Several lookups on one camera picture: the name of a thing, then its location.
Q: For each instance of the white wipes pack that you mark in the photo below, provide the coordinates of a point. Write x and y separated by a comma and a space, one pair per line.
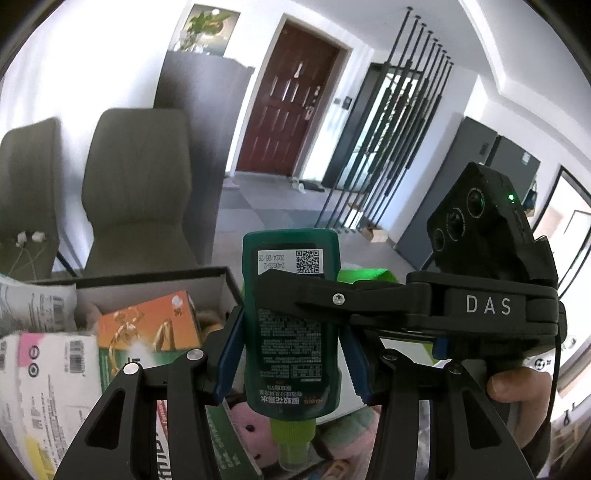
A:
32, 304

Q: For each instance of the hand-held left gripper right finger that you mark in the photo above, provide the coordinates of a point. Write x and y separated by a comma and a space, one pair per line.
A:
355, 369

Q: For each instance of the pink green pastel plush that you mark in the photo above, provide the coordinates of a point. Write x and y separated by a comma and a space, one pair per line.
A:
351, 429

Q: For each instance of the green bottle light green cap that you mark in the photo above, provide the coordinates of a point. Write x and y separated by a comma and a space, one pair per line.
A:
291, 323

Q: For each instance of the white slipper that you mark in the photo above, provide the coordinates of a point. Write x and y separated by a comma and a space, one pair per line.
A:
297, 183

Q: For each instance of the dark grey cabinet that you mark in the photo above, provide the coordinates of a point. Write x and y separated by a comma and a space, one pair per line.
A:
203, 83

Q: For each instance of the black storage box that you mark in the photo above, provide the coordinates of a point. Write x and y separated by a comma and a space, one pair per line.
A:
152, 281

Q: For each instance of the black bar screen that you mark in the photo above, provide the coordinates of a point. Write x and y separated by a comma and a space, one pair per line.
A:
397, 115

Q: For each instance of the white tissue pack pink label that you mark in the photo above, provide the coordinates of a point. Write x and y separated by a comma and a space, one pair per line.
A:
46, 369

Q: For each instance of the framed plant picture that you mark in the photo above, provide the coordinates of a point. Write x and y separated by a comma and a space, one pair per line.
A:
207, 27

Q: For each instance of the grey upholstered chair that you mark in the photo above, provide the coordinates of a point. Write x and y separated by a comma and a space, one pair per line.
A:
27, 184
138, 184

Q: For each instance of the person's right hand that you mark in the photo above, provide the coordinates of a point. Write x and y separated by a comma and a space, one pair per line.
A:
517, 387

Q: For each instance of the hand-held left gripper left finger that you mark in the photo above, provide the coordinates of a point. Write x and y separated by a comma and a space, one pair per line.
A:
229, 360

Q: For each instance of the pink plush toy brown ribbon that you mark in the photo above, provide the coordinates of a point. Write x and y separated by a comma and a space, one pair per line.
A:
251, 424

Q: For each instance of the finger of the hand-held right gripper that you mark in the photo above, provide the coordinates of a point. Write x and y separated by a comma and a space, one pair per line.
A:
337, 300

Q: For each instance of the small cardboard box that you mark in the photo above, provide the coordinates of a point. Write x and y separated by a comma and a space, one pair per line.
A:
376, 235

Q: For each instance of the orange green cardboard box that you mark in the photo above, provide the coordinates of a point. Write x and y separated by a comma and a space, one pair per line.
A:
138, 323

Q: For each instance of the brown panelled door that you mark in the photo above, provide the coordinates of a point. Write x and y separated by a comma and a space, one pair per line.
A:
286, 101

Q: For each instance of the white charger plug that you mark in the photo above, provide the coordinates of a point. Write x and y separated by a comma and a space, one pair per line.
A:
39, 237
22, 238

